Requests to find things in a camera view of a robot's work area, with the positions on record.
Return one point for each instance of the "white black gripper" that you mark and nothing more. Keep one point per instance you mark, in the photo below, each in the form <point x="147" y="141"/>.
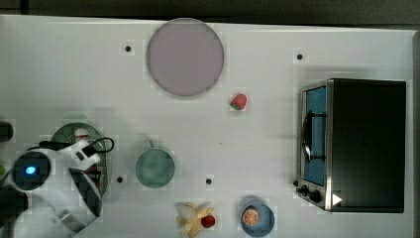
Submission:
<point x="82" y="155"/>

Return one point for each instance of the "red felt ketchup bottle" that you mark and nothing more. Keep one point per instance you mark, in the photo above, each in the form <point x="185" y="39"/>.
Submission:
<point x="94" y="174"/>

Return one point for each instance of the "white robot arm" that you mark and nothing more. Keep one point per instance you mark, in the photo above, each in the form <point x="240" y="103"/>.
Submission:
<point x="62" y="198"/>

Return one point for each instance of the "teal mug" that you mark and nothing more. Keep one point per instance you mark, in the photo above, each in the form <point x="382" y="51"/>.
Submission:
<point x="155" y="167"/>

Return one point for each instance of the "black cylinder upper left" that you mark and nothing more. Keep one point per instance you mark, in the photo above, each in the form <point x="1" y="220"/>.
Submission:
<point x="6" y="131"/>

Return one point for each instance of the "black cylinder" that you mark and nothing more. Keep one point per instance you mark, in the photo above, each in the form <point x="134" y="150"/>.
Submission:
<point x="6" y="131"/>
<point x="12" y="204"/>

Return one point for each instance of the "black cylinder lower left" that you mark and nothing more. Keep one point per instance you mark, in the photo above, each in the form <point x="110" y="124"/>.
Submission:
<point x="12" y="204"/>

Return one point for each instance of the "peeled toy banana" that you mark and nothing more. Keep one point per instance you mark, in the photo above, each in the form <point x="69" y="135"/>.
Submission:
<point x="189" y="216"/>

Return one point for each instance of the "small red toy fruit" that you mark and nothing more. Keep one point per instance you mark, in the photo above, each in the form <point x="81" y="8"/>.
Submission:
<point x="208" y="221"/>

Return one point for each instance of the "lilac round plate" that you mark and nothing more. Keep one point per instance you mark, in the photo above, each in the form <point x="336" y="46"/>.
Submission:
<point x="185" y="57"/>

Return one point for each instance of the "toy strawberry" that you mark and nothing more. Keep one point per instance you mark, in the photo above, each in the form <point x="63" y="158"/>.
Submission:
<point x="239" y="102"/>

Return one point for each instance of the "orange slice toy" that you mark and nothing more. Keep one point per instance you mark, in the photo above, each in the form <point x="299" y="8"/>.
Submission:
<point x="250" y="216"/>

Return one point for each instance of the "blue small bowl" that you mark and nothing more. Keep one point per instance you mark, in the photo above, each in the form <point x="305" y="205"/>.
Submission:
<point x="266" y="220"/>

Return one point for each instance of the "black toaster oven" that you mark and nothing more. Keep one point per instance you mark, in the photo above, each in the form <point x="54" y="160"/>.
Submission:
<point x="352" y="145"/>

